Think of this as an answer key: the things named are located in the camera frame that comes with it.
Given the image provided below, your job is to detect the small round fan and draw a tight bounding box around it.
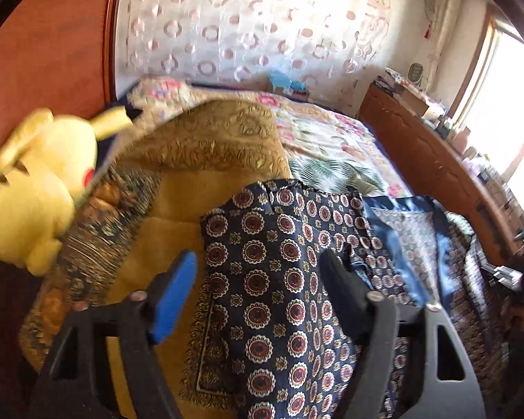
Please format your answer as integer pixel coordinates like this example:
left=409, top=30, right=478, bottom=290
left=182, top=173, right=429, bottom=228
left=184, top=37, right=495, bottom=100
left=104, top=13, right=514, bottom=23
left=407, top=63, right=424, bottom=86

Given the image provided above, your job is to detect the long wooden cabinet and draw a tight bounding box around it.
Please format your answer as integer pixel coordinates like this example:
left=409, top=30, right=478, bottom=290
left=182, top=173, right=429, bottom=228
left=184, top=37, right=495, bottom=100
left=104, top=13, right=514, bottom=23
left=359, top=84, right=524, bottom=269

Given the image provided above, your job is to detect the cardboard box on cabinet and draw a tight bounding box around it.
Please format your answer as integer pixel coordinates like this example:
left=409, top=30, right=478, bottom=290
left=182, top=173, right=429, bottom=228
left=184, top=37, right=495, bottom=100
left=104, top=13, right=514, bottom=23
left=395, top=88, right=430, bottom=117

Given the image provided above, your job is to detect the sheer circle pattern curtain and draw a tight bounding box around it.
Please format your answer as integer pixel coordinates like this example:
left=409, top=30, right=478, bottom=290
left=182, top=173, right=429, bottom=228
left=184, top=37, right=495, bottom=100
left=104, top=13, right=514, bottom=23
left=114, top=0, right=391, bottom=113

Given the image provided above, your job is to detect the navy patterned silk garment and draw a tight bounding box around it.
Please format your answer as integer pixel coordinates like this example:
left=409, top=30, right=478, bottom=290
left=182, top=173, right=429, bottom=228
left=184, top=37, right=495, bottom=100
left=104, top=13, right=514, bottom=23
left=181, top=180, right=503, bottom=418

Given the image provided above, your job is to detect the floral bed blanket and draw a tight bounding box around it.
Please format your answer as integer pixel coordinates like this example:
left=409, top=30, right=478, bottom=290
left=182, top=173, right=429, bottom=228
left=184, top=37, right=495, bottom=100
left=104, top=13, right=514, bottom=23
left=125, top=77, right=414, bottom=199

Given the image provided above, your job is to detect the yellow Pikachu plush toy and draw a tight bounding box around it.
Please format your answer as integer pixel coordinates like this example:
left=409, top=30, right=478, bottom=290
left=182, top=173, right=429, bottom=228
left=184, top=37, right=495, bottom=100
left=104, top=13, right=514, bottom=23
left=0, top=106, right=132, bottom=276

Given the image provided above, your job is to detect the gold patterned pillow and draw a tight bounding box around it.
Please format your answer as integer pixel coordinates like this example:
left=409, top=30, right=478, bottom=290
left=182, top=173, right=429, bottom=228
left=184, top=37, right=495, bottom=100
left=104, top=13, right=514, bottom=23
left=17, top=97, right=293, bottom=419

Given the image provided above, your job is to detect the blue item behind bed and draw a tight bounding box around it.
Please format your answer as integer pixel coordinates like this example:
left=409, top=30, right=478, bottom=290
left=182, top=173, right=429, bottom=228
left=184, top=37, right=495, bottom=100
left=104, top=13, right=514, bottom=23
left=268, top=71, right=310, bottom=98

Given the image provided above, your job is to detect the wooden louvered wardrobe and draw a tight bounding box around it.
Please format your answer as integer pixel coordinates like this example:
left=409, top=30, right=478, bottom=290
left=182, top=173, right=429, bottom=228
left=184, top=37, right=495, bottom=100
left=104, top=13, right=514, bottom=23
left=0, top=0, right=118, bottom=146

